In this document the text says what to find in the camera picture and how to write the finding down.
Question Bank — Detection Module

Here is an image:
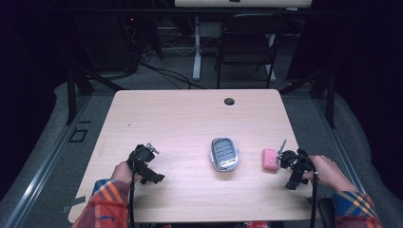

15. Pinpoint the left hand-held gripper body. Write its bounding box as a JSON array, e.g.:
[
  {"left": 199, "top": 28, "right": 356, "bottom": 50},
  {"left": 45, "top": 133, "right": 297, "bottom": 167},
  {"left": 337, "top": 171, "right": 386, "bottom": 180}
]
[{"left": 126, "top": 143, "right": 166, "bottom": 185}]

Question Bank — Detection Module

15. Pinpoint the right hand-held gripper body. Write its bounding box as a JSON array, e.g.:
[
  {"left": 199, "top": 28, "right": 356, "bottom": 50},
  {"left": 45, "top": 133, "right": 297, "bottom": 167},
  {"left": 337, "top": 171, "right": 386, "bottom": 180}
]
[{"left": 279, "top": 147, "right": 316, "bottom": 191}]

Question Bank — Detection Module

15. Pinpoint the pink soap bar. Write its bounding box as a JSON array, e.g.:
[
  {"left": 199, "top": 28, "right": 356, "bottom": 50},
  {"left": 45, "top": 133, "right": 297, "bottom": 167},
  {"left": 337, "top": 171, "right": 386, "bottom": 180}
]
[{"left": 261, "top": 148, "right": 280, "bottom": 172}]

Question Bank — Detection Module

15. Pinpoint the grey soap dish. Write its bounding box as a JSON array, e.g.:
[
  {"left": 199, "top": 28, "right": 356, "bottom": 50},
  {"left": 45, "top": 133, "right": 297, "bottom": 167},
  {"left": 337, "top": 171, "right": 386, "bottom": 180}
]
[{"left": 209, "top": 136, "right": 240, "bottom": 173}]

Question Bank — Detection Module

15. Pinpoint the person's left hand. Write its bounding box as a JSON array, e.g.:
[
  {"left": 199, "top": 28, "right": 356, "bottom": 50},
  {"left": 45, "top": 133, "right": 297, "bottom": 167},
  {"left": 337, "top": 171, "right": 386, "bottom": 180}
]
[{"left": 110, "top": 161, "right": 144, "bottom": 188}]

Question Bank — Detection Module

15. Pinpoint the person's right hand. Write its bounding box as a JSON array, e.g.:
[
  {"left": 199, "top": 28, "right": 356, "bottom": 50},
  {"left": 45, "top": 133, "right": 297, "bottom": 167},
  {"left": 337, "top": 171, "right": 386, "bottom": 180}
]
[{"left": 302, "top": 154, "right": 358, "bottom": 194}]

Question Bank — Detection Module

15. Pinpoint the red printed packet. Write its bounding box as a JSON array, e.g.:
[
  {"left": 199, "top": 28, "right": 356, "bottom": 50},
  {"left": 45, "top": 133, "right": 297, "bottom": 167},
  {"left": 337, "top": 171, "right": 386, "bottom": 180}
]
[{"left": 244, "top": 220, "right": 271, "bottom": 228}]

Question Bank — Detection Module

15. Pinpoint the grey tape strip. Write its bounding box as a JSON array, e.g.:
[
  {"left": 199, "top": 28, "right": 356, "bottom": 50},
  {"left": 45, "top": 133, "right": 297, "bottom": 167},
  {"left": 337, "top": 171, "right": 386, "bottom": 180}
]
[{"left": 61, "top": 195, "right": 87, "bottom": 215}]

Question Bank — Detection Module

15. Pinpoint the black folding chair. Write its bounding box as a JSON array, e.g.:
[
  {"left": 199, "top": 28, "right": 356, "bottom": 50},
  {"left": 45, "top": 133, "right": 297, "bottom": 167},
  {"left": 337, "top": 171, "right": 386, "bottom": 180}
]
[{"left": 216, "top": 12, "right": 288, "bottom": 90}]

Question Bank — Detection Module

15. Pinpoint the white desk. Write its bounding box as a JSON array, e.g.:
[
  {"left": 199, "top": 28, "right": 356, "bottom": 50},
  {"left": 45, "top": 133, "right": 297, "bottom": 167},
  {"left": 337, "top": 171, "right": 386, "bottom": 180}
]
[{"left": 174, "top": 0, "right": 314, "bottom": 83}]

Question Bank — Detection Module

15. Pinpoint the dark equipment cabinet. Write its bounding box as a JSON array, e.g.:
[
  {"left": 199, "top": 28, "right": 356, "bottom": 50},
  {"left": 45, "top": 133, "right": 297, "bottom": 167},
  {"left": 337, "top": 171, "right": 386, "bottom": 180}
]
[{"left": 71, "top": 11, "right": 141, "bottom": 74}]

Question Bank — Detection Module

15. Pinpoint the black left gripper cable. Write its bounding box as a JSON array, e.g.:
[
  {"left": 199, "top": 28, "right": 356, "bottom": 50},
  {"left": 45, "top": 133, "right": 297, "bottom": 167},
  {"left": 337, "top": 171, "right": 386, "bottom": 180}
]
[{"left": 127, "top": 155, "right": 138, "bottom": 228}]

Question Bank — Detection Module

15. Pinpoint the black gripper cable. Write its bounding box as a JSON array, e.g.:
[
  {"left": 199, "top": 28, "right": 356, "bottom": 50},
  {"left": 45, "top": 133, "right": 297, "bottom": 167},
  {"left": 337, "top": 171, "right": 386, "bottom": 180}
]
[
  {"left": 293, "top": 154, "right": 319, "bottom": 228},
  {"left": 127, "top": 155, "right": 138, "bottom": 228}
]

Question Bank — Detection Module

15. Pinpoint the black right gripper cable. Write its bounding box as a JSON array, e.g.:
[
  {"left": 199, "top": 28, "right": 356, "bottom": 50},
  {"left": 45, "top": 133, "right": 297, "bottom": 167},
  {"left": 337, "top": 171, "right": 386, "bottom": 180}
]
[{"left": 293, "top": 154, "right": 319, "bottom": 228}]

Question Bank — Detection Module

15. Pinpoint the aluminium floor rail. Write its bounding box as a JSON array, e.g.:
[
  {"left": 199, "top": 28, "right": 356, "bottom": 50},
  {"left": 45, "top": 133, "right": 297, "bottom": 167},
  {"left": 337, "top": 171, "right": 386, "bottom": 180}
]
[
  {"left": 315, "top": 96, "right": 366, "bottom": 193},
  {"left": 2, "top": 94, "right": 93, "bottom": 228}
]

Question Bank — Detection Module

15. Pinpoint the black metal frame stand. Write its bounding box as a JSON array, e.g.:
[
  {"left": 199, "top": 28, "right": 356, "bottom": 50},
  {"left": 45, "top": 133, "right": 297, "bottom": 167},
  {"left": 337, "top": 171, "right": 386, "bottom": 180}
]
[
  {"left": 64, "top": 61, "right": 125, "bottom": 126},
  {"left": 278, "top": 66, "right": 337, "bottom": 129}
]

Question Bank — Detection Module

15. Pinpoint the black floor cable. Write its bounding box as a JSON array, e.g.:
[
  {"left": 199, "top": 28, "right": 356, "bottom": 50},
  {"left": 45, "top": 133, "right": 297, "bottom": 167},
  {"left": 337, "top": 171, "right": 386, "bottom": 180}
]
[{"left": 138, "top": 60, "right": 212, "bottom": 90}]

